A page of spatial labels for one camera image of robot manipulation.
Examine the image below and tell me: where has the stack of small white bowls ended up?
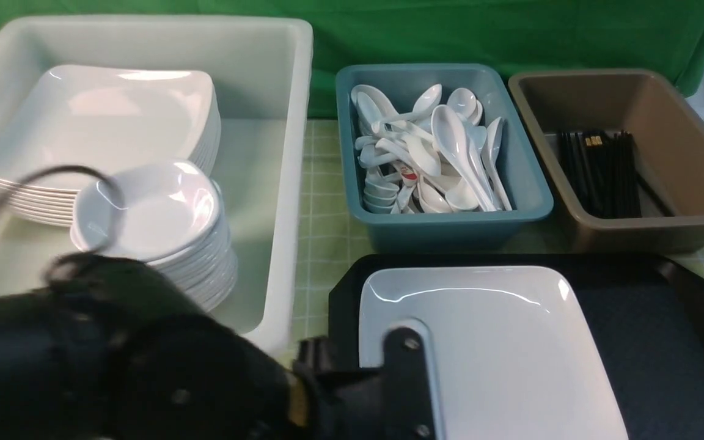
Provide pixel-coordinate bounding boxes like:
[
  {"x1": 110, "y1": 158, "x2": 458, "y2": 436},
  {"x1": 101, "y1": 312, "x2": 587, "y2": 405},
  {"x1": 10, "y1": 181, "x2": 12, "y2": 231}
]
[{"x1": 70, "y1": 159, "x2": 238, "y2": 311}]

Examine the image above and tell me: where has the black cable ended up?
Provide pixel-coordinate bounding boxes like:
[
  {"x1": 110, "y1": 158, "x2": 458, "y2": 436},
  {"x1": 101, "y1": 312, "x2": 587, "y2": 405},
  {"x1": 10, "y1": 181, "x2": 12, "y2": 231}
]
[{"x1": 0, "y1": 165, "x2": 128, "y2": 301}]

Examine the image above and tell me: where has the black serving tray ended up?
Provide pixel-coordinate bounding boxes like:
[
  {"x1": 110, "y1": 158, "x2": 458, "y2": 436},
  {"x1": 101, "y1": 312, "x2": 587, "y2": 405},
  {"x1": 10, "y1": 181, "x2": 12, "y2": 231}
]
[{"x1": 329, "y1": 253, "x2": 704, "y2": 439}]

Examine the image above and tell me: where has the large white square plate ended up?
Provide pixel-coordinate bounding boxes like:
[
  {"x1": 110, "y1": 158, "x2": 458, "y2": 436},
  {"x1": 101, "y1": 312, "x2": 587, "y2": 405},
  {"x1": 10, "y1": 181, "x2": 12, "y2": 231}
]
[{"x1": 358, "y1": 266, "x2": 628, "y2": 439}]

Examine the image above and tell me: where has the brown plastic bin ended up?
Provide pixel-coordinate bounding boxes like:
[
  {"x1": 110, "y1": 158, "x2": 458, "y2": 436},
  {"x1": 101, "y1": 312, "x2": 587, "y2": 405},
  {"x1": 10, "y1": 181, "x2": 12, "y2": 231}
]
[{"x1": 508, "y1": 69, "x2": 704, "y2": 254}]

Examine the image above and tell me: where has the pile of white soup spoons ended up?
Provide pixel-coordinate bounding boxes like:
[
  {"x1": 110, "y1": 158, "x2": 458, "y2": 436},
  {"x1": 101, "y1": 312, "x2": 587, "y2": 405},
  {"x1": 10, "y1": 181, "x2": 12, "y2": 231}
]
[{"x1": 350, "y1": 84, "x2": 515, "y2": 215}]

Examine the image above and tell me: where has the green backdrop cloth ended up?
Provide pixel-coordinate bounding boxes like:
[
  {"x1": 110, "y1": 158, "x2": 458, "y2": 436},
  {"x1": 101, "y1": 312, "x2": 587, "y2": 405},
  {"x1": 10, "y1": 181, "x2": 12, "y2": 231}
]
[{"x1": 0, "y1": 1, "x2": 704, "y2": 118}]

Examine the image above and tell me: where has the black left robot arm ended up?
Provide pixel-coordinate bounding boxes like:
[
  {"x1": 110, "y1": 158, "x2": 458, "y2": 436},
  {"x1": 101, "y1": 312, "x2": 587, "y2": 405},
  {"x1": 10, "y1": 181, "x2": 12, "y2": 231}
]
[{"x1": 0, "y1": 253, "x2": 441, "y2": 439}]

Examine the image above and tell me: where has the stack of white square plates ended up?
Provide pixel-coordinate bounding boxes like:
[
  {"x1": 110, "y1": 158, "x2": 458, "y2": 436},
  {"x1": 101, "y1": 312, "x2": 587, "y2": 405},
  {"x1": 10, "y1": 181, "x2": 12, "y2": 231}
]
[{"x1": 0, "y1": 65, "x2": 221, "y2": 192}]

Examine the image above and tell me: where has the bundle of black chopsticks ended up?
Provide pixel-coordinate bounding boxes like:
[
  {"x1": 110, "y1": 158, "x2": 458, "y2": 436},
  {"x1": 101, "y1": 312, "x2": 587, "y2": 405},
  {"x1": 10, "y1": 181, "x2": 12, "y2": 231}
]
[{"x1": 556, "y1": 130, "x2": 675, "y2": 219}]

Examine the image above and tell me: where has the teal plastic bin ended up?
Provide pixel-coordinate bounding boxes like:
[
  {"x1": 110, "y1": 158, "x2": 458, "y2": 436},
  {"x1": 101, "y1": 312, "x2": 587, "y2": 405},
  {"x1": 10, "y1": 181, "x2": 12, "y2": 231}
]
[{"x1": 335, "y1": 64, "x2": 554, "y2": 253}]

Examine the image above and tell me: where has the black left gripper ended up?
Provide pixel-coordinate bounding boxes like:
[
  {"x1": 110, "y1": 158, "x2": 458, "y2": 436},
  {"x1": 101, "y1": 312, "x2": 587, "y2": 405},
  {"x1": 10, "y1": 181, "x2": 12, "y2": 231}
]
[{"x1": 291, "y1": 328, "x2": 438, "y2": 439}]

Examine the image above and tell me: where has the green checked tablecloth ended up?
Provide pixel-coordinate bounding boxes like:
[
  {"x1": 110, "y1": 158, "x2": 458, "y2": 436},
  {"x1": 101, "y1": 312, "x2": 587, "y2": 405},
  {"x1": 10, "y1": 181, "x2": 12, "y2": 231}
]
[{"x1": 280, "y1": 120, "x2": 704, "y2": 365}]

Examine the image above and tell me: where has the large white plastic tub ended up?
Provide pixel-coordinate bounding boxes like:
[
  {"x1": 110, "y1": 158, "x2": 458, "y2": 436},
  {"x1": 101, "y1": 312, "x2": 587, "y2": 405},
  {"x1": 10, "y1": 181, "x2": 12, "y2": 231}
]
[{"x1": 0, "y1": 15, "x2": 313, "y2": 356}]

